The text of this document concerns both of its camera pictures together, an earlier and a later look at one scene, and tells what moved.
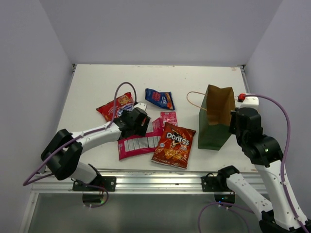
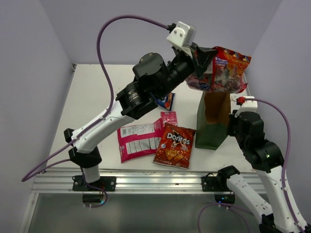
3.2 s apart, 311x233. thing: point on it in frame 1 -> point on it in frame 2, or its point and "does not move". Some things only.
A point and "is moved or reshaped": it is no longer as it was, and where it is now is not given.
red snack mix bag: [124, 102] is moved or reshaped
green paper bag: [214, 117] does not move
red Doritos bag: [174, 146] does not move
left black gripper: [141, 129] -> [202, 56]
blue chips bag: [163, 99] does not move
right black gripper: [233, 118] does not move
